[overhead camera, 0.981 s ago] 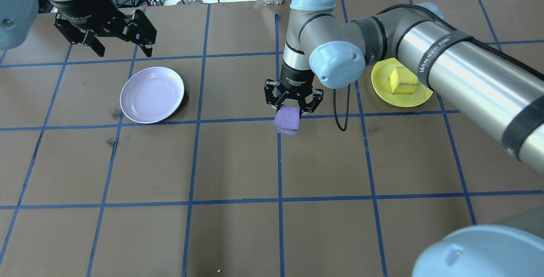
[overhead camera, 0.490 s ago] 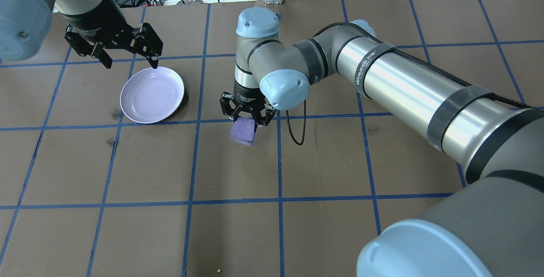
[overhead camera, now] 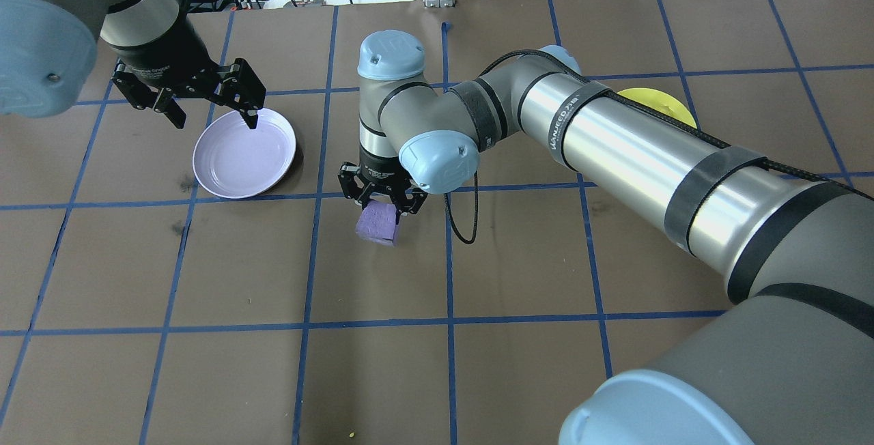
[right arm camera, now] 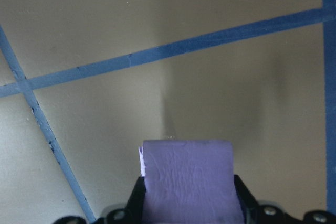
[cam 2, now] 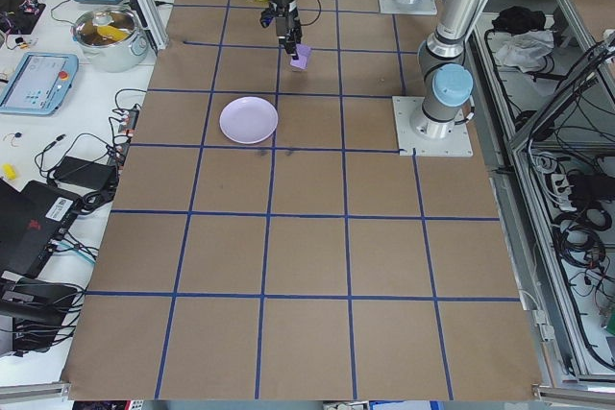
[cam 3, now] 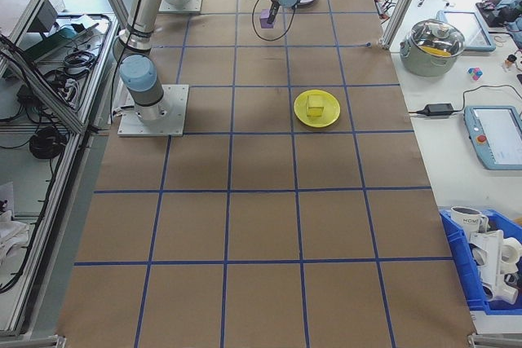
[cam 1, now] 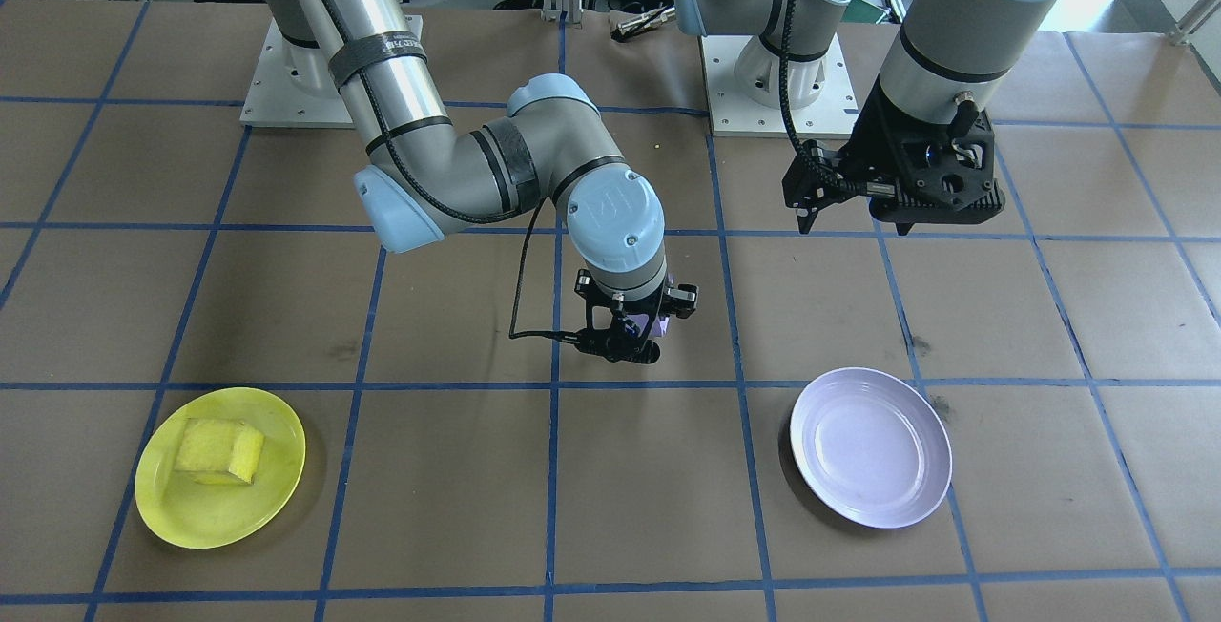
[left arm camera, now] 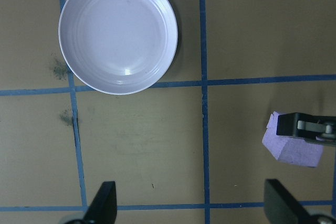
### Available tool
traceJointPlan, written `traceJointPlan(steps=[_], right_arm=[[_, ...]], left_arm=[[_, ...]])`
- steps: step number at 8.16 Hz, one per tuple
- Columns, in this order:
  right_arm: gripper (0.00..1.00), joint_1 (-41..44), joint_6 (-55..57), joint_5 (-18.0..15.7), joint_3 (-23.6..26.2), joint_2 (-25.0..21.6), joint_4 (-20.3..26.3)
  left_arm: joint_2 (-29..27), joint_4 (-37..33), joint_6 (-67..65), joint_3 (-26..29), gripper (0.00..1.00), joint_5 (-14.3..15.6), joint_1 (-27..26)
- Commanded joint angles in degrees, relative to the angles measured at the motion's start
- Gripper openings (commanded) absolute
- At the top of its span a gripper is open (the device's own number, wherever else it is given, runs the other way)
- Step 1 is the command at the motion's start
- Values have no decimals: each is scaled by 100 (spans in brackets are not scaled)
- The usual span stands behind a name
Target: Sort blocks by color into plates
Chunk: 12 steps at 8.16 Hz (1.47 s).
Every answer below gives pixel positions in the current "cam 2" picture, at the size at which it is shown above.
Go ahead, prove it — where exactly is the purple foam block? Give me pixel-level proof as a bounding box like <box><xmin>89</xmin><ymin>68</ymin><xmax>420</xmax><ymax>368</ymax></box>
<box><xmin>289</xmin><ymin>43</ymin><xmax>313</xmax><ymax>72</ymax></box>

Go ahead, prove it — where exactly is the purple plate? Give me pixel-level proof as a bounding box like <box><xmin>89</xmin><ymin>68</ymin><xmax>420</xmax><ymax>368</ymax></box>
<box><xmin>219</xmin><ymin>96</ymin><xmax>280</xmax><ymax>146</ymax></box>

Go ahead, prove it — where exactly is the steel cooking pot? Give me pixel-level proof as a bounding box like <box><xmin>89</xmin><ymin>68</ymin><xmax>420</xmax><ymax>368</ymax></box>
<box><xmin>71</xmin><ymin>6</ymin><xmax>149</xmax><ymax>74</ymax></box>

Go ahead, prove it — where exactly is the black power strip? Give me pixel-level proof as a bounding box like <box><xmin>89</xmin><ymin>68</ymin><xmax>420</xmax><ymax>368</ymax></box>
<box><xmin>109</xmin><ymin>106</ymin><xmax>141</xmax><ymax>166</ymax></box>

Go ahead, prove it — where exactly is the glass pot lid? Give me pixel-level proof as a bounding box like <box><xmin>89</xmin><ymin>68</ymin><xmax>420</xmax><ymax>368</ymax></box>
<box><xmin>72</xmin><ymin>7</ymin><xmax>138</xmax><ymax>47</ymax></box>

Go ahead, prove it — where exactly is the black cloth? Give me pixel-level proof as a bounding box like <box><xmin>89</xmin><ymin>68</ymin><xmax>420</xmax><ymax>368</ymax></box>
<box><xmin>490</xmin><ymin>5</ymin><xmax>549</xmax><ymax>33</ymax></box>

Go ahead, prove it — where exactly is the white cloth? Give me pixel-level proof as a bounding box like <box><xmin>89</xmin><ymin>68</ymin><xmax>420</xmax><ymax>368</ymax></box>
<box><xmin>494</xmin><ymin>28</ymin><xmax>558</xmax><ymax>73</ymax></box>

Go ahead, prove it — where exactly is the black power brick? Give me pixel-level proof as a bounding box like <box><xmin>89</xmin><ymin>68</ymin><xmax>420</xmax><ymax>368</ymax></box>
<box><xmin>51</xmin><ymin>156</ymin><xmax>119</xmax><ymax>190</ymax></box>

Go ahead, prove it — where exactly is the white power strip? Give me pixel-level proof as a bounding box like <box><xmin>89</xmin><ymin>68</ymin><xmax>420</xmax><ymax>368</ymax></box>
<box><xmin>546</xmin><ymin>170</ymin><xmax>580</xmax><ymax>213</ymax></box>

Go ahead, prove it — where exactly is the black laptop with red logo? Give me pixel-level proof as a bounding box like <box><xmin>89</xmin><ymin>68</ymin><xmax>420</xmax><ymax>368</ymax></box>
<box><xmin>0</xmin><ymin>178</ymin><xmax>86</xmax><ymax>281</ymax></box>

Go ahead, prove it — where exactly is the black power adapter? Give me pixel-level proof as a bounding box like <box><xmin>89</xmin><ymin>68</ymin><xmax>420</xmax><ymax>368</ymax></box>
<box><xmin>569</xmin><ymin>173</ymin><xmax>603</xmax><ymax>201</ymax></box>

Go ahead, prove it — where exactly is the black flat device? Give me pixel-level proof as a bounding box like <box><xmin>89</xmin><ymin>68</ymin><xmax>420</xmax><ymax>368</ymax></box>
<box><xmin>0</xmin><ymin>279</ymin><xmax>86</xmax><ymax>329</ymax></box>

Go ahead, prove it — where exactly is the aluminium profile bar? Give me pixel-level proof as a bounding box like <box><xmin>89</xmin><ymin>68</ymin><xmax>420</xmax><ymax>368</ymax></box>
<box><xmin>530</xmin><ymin>383</ymin><xmax>615</xmax><ymax>401</ymax></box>
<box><xmin>0</xmin><ymin>380</ymin><xmax>72</xmax><ymax>401</ymax></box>

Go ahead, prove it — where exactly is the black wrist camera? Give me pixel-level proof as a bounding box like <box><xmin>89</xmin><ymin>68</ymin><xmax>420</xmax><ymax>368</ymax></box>
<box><xmin>258</xmin><ymin>5</ymin><xmax>279</xmax><ymax>31</ymax></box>

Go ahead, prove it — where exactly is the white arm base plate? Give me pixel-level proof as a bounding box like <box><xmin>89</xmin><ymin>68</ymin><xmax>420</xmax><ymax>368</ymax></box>
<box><xmin>392</xmin><ymin>95</ymin><xmax>476</xmax><ymax>158</ymax></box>
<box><xmin>376</xmin><ymin>0</ymin><xmax>438</xmax><ymax>16</ymax></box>

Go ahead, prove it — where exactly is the black cable bundle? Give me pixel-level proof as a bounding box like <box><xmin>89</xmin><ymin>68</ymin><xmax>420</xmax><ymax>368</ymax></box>
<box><xmin>551</xmin><ymin>205</ymin><xmax>615</xmax><ymax>279</ymax></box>

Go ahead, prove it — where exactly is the grey metal bracket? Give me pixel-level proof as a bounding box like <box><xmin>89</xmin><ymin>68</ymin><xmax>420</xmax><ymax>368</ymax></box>
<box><xmin>530</xmin><ymin>308</ymin><xmax>554</xmax><ymax>344</ymax></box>

